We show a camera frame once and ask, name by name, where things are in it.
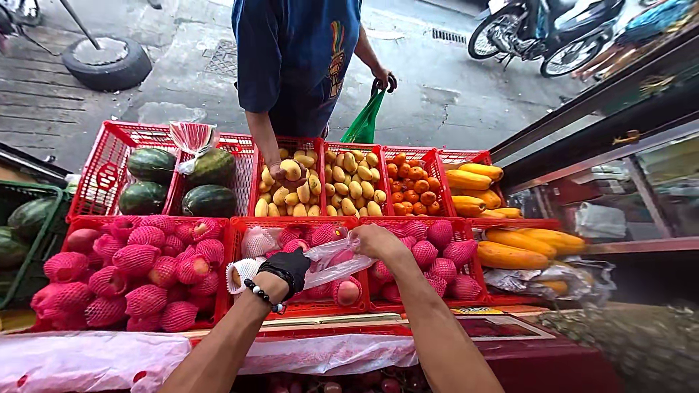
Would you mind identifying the clear plastic bag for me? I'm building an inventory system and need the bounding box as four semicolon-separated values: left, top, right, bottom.
302;234;379;291

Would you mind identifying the green plastic crate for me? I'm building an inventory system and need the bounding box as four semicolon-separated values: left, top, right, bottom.
0;180;71;313

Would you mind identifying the pile of pink-netted fruits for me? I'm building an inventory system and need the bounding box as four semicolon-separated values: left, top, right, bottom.
31;214;226;333
226;223;363;306
369;219;483;303

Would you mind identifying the dark motorcycle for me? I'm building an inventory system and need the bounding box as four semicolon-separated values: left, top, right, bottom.
0;0;42;54

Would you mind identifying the pile of red grapes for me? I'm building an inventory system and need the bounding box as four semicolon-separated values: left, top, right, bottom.
232;366;433;393

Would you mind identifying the person's right hand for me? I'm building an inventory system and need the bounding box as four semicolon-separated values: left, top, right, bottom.
349;224;408;264

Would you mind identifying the red plastic crate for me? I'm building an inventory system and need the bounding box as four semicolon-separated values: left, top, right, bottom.
164;131;256;219
382;146;456;219
34;215;232;333
67;120;182;221
322;142;394;219
467;218;563;307
358;217;492;313
226;216;371;319
437;149;509;220
249;136;326;218

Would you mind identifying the wrapped cut red watermelon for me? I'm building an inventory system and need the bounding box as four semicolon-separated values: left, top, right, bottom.
169;120;220;175

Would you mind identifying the tire base with pole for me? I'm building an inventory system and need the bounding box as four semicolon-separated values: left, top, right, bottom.
59;0;153;92

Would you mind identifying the person's right forearm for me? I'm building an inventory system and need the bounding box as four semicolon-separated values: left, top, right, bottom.
382;245;506;393

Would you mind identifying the metal drain grate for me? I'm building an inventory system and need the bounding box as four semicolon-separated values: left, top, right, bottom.
431;28;467;45

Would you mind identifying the large orange-yellow papaya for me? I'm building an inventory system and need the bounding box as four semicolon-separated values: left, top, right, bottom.
515;227;587;256
477;241;550;271
484;228;558;259

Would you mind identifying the pile of mangoes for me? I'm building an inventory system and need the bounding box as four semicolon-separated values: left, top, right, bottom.
255;148;323;218
324;150;387;218

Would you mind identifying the pile of papayas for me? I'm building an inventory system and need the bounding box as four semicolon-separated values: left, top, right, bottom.
445;163;523;219

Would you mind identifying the crumpled whitish wrapping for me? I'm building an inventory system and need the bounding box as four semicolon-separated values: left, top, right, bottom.
483;255;617;307

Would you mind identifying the wooden strip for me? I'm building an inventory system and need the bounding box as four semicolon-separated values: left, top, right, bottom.
260;312;408;333

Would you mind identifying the green plastic bag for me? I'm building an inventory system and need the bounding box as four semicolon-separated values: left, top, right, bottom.
341;79;387;144

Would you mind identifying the glass display case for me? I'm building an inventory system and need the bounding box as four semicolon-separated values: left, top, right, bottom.
487;19;699;307

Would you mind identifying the dark red counter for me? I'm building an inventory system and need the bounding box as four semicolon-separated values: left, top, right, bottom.
191;311;623;393

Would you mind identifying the person's left forearm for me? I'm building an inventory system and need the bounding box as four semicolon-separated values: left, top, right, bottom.
158;271;290;393

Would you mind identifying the person's left hand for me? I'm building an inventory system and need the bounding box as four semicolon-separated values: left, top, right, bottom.
258;248;311;302

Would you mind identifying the black motorcycle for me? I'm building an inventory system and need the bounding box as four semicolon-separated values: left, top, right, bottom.
467;0;627;79

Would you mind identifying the pale pink sheet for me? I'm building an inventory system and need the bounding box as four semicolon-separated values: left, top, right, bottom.
238;333;419;377
0;331;192;393

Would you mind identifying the brownish green heap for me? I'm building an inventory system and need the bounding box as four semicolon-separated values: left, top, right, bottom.
538;303;699;393

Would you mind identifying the dark red framed panel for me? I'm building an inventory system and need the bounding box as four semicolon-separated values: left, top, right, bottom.
454;314;557;342

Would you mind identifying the dark green watermelon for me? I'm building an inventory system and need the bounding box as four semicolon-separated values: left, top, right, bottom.
127;147;177;184
181;184;237;218
118;181;169;216
0;226;31;269
7;196;56;239
186;148;237;187

